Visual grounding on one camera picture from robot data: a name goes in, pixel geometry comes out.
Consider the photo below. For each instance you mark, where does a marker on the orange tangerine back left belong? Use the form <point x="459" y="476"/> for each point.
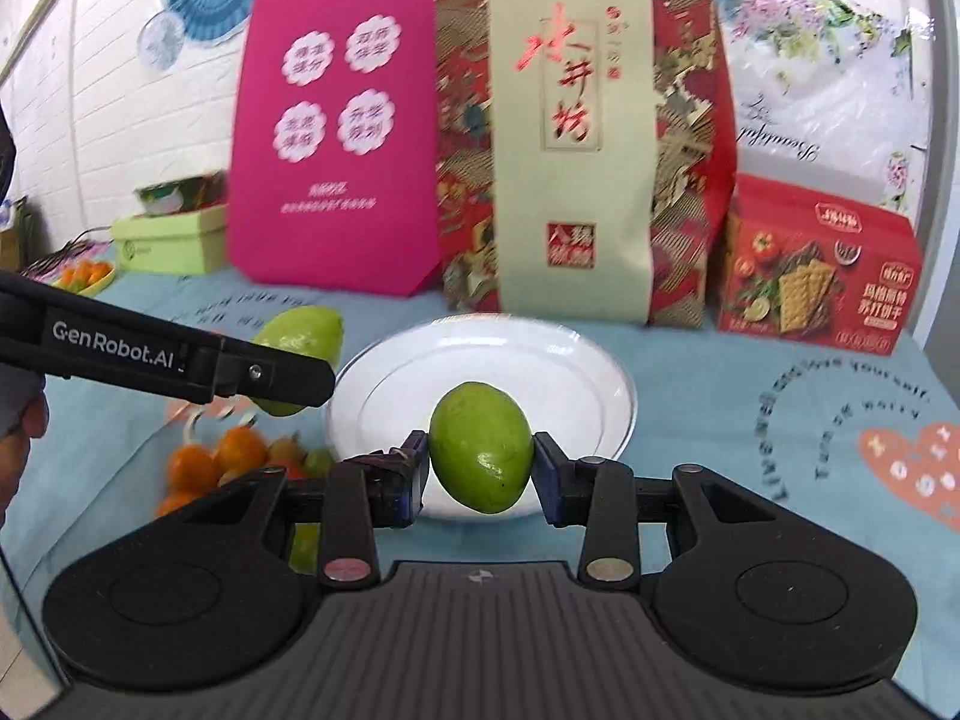
<point x="192" y="469"/>

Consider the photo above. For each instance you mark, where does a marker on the oblong green mango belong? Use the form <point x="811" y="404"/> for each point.
<point x="481" y="447"/>

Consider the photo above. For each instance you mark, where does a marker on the green tomato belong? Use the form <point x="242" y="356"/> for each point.
<point x="304" y="546"/>
<point x="318" y="463"/>

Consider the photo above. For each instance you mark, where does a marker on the green tomato front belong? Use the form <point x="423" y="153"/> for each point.
<point x="304" y="546"/>

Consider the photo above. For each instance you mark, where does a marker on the yellow tray with fruits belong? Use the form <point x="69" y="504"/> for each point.
<point x="86" y="277"/>

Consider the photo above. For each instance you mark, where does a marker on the green tomato back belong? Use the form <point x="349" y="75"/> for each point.
<point x="318" y="463"/>

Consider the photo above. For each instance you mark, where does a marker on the green patterned small box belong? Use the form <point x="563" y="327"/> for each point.
<point x="183" y="195"/>

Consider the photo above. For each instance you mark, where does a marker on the light green cardboard box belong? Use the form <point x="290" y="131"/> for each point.
<point x="186" y="244"/>

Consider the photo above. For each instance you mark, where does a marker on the brown longan back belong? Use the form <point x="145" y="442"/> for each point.
<point x="285" y="451"/>

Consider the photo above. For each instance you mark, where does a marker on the person's left hand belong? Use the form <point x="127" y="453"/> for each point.
<point x="25" y="416"/>

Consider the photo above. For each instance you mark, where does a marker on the red beige liquor gift bag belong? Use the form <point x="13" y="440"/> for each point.
<point x="586" y="156"/>

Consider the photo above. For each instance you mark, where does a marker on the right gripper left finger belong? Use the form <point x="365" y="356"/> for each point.
<point x="383" y="489"/>

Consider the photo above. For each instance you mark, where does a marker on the white ceramic plate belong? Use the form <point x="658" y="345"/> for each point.
<point x="481" y="377"/>

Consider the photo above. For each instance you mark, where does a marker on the orange tangerine front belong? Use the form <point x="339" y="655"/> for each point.
<point x="175" y="501"/>

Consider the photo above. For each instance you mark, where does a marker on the red cracker box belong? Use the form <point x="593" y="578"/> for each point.
<point x="811" y="267"/>

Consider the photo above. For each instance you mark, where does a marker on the magenta tote bag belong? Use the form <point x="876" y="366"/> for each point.
<point x="331" y="183"/>

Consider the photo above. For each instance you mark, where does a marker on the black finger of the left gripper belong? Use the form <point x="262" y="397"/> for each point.
<point x="49" y="331"/>

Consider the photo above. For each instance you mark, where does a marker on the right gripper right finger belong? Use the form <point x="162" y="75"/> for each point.
<point x="610" y="503"/>

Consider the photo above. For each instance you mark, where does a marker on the white floral plastic bag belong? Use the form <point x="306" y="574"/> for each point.
<point x="824" y="97"/>

